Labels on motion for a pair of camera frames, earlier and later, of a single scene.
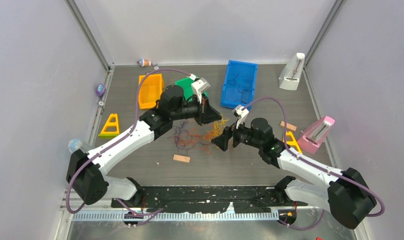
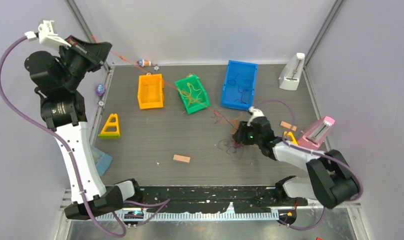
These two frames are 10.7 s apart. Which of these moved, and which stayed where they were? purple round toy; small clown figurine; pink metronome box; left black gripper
Moved: left black gripper
Stayed: purple round toy; small clown figurine; pink metronome box
